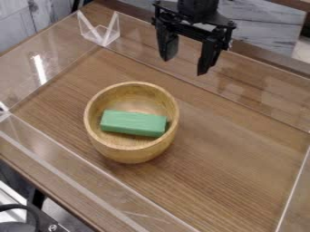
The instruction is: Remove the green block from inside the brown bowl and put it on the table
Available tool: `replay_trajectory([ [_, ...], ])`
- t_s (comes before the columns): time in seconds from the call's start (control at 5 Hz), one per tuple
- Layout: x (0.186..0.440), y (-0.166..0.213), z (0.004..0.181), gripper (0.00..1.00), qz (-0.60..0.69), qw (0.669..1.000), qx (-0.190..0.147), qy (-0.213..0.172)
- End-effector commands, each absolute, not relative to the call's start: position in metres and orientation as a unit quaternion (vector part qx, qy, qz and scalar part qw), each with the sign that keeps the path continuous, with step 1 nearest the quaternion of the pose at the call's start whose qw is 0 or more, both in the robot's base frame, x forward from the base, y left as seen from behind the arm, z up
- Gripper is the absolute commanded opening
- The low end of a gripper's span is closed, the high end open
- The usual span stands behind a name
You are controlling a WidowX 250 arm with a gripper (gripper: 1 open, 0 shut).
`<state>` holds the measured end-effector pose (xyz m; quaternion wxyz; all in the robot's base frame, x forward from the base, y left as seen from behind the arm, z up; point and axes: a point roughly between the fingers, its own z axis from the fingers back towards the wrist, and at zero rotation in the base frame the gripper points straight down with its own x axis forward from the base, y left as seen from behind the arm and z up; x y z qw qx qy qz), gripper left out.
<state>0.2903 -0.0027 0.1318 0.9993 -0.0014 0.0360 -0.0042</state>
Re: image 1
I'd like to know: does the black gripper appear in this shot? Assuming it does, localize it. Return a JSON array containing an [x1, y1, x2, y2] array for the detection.
[[153, 0, 237, 75]]

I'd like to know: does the brown wooden bowl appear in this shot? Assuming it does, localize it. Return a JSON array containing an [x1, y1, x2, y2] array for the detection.
[[85, 82, 180, 163]]

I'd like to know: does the green rectangular block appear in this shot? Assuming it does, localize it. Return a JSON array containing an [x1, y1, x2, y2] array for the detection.
[[99, 110, 168, 138]]

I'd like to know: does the clear acrylic corner bracket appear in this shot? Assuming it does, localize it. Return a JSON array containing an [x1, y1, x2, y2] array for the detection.
[[77, 11, 121, 47]]

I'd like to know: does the clear acrylic tray wall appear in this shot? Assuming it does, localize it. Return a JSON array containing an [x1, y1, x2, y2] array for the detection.
[[0, 4, 310, 232]]

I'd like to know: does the black table leg frame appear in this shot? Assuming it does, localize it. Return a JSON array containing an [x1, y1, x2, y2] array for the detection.
[[27, 189, 71, 232]]

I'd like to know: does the black cable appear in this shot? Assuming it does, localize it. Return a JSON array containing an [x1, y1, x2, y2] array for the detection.
[[0, 203, 42, 232]]

